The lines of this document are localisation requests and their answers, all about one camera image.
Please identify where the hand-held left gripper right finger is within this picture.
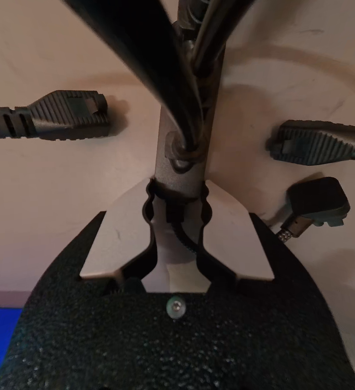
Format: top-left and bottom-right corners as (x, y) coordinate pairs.
(196, 179), (275, 282)

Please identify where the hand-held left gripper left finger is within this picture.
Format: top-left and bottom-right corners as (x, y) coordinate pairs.
(79, 179), (159, 282)

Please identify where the thick black power cable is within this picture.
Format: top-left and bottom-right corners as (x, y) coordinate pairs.
(60, 0), (204, 153)

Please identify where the ribbed black plug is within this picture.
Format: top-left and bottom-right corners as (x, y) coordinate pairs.
(266, 119), (355, 166)
(0, 90), (110, 141)

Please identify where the black angled plug braided cable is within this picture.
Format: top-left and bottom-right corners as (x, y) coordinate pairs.
(269, 177), (351, 244)

